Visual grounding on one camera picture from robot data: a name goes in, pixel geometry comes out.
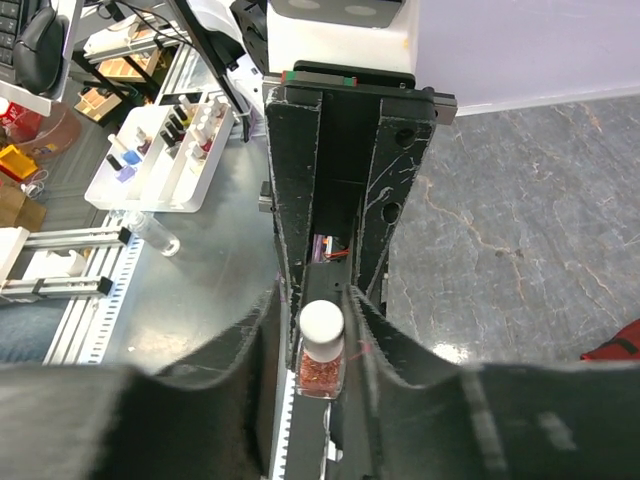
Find aluminium frame rails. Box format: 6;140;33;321
1;226;132;304

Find clear glass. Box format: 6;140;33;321
123;211;181;257

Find white bottle tray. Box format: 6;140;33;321
84;96;235;213

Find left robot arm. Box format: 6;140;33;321
174;1;458;312

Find black computer mouse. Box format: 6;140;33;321
12;6;66;95

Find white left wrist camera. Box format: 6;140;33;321
266;1;421;74

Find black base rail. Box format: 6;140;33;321
281;260;375;479

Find red black plaid shirt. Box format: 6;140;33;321
580;320;640;361

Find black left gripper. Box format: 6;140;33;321
262;59;459;314

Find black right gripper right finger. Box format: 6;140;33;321
342;286;639;479

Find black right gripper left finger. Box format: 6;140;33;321
1;290;281;479

